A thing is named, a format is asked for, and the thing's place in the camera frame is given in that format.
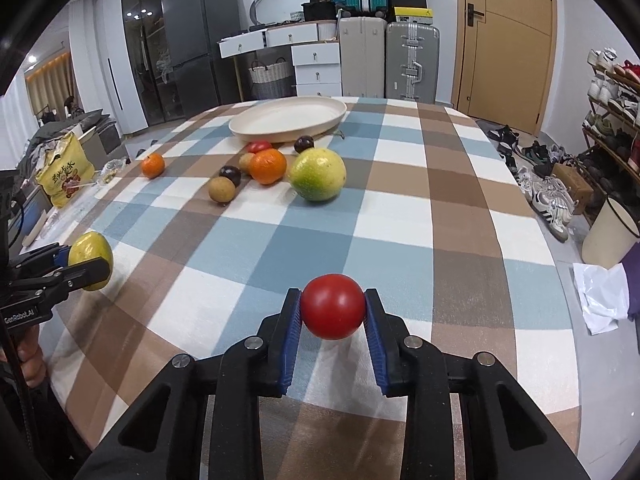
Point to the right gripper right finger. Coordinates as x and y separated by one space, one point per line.
505 434

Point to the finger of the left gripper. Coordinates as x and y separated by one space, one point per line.
58 284
43 259

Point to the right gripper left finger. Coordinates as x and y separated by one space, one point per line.
204 414

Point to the red tomato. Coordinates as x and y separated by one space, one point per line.
258 146
332 306

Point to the small orange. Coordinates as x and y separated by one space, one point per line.
152 166

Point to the brown kiwi fruit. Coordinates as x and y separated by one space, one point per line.
221 190

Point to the dark plum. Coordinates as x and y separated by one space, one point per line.
232 173

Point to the large orange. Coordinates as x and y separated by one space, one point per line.
268 166

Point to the green yellow guava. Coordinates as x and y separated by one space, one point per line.
317 174

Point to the brown longan fruit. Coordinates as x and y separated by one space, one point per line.
245 161

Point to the dark cherry with stem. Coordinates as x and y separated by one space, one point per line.
304 143

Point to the left hand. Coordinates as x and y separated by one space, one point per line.
33 365

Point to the yellow shopping bag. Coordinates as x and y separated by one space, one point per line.
62 167

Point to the checkered tablecloth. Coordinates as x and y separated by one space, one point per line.
429 217

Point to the cream enamel bucket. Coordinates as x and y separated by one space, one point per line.
611 235

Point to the cream oval plate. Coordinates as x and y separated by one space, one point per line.
285 120

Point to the black refrigerator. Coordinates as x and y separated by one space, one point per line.
204 79

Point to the woven laundry basket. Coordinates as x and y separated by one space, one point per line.
272 81

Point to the wooden shoe rack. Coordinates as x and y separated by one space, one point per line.
610 163

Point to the silver suitcase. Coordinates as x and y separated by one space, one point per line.
412 62

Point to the white drawer desk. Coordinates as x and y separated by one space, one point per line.
315 53

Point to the wooden door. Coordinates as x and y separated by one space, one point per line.
504 61

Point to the beige suitcase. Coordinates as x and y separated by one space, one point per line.
362 44

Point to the yellow black box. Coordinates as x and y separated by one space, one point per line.
412 14

